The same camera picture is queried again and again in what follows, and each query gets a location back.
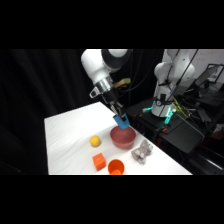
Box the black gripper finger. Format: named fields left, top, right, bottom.
left=110, top=103, right=120, bottom=116
left=117, top=105, right=129, bottom=121

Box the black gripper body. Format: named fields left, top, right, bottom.
left=100, top=88, right=120, bottom=107

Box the blue cup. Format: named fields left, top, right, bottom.
left=112, top=114, right=130, bottom=130

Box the pink bowl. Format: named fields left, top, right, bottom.
left=109, top=125, right=137, bottom=150

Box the orange cup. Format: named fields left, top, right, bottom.
left=107, top=158, right=126, bottom=176

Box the yellow ball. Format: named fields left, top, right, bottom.
left=89, top=135, right=102, bottom=148

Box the grey plush toy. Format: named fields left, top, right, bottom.
left=130, top=139, right=154, bottom=165

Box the green base light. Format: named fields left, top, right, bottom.
left=165, top=108, right=174, bottom=125

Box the orange cube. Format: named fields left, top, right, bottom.
left=92, top=152, right=107, bottom=172

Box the black robot stand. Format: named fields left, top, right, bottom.
left=123, top=98, right=206, bottom=155

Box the black curtain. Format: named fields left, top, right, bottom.
left=0, top=49, right=164, bottom=176

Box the black laptop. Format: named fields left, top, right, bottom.
left=194, top=63, right=224, bottom=90

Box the beige wrist camera box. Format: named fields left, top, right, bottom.
left=113, top=77, right=132, bottom=90

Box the yellow cable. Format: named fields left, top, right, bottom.
left=171, top=96, right=196, bottom=120

